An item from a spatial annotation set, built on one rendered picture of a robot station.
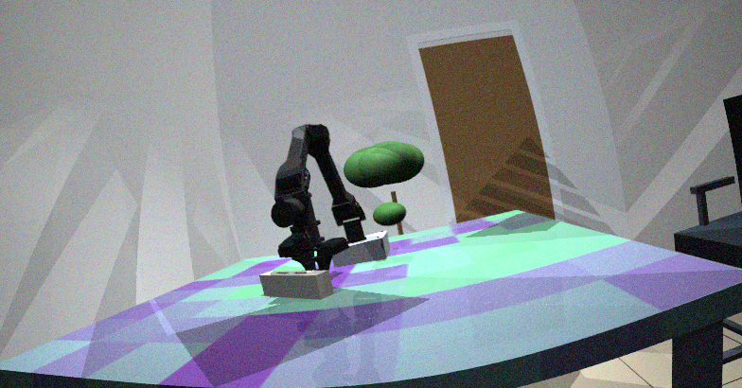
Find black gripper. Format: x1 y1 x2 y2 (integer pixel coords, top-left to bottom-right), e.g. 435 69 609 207
290 217 348 271

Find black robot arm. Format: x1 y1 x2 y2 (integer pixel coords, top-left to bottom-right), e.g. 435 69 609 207
271 124 366 258

